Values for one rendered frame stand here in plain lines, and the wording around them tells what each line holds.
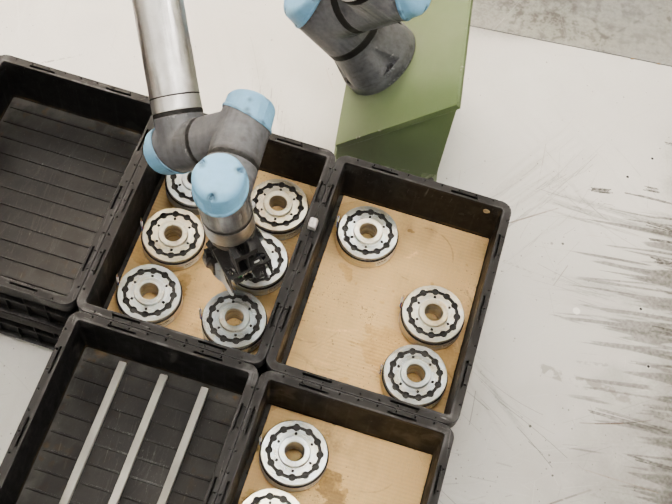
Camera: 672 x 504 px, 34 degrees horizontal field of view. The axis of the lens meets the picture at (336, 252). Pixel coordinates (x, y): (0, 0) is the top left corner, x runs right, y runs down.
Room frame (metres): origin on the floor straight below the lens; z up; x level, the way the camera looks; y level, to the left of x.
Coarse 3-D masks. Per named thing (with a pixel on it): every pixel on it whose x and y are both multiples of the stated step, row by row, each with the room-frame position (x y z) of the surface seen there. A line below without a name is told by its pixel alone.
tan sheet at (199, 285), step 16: (272, 176) 0.99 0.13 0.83; (160, 192) 0.92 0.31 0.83; (304, 192) 0.97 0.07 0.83; (160, 208) 0.89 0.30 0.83; (272, 208) 0.93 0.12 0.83; (144, 224) 0.85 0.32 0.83; (288, 240) 0.87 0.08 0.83; (144, 256) 0.80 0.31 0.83; (288, 256) 0.84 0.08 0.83; (176, 272) 0.78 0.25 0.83; (192, 272) 0.78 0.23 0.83; (208, 272) 0.79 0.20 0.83; (192, 288) 0.75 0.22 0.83; (208, 288) 0.76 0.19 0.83; (224, 288) 0.76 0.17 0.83; (112, 304) 0.70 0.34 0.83; (192, 304) 0.73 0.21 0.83; (272, 304) 0.75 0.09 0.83; (176, 320) 0.69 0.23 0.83; (192, 320) 0.70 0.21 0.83; (240, 320) 0.71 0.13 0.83; (256, 352) 0.66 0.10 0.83
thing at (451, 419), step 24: (336, 168) 0.97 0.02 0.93; (360, 168) 0.98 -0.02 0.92; (384, 168) 0.98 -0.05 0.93; (456, 192) 0.97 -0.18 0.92; (504, 216) 0.93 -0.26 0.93; (312, 240) 0.83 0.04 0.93; (504, 240) 0.89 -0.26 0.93; (288, 312) 0.70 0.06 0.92; (480, 312) 0.76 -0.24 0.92; (336, 384) 0.60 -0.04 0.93; (408, 408) 0.58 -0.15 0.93; (456, 408) 0.59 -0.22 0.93
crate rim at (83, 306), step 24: (288, 144) 1.00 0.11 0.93; (144, 168) 0.90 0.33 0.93; (120, 216) 0.81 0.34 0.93; (312, 216) 0.87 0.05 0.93; (96, 264) 0.72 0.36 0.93; (288, 288) 0.74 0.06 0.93; (96, 312) 0.64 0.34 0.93; (168, 336) 0.62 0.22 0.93; (192, 336) 0.63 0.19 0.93; (264, 336) 0.65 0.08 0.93; (240, 360) 0.61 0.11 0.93; (264, 360) 0.62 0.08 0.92
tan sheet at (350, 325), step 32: (416, 224) 0.95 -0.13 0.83; (416, 256) 0.89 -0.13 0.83; (448, 256) 0.90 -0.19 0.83; (480, 256) 0.91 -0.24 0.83; (320, 288) 0.79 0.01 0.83; (352, 288) 0.81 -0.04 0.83; (384, 288) 0.82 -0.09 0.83; (416, 288) 0.83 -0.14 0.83; (448, 288) 0.84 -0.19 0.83; (320, 320) 0.74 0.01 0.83; (352, 320) 0.75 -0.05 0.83; (384, 320) 0.76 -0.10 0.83; (320, 352) 0.68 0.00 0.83; (352, 352) 0.69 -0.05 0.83; (384, 352) 0.70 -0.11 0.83; (448, 352) 0.72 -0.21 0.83; (352, 384) 0.64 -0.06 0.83; (448, 384) 0.67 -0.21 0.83
